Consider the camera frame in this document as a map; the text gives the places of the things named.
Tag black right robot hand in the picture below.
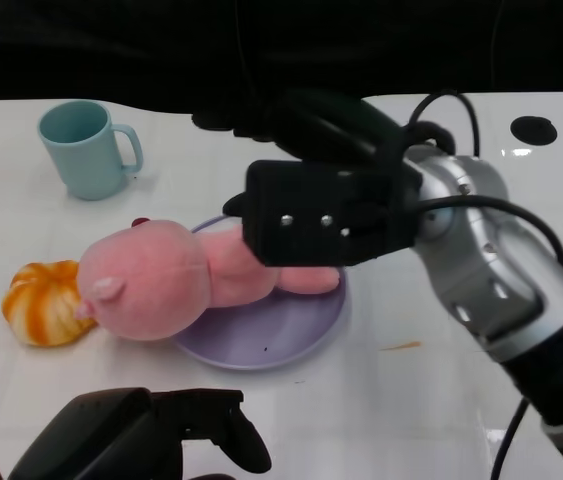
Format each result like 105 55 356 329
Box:
191 88 422 269

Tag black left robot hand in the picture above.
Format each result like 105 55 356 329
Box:
8 387 272 480

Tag pink plush doll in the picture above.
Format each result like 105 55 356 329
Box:
74 217 341 343

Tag lilac plastic plate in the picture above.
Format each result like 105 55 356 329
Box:
173 214 351 371

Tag orange white pumpkin toy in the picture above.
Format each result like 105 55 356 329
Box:
1 259 97 348

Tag teal plastic mug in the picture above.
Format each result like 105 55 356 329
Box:
37 99 144 201

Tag black round table grommet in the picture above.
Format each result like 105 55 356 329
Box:
509 115 558 146

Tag black backdrop curtain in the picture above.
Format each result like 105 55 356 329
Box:
0 0 563 117

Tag thin black hanging cable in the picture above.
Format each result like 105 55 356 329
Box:
233 0 264 101
489 0 506 94

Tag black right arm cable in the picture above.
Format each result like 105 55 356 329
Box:
489 398 530 480
413 194 563 274
407 89 482 159

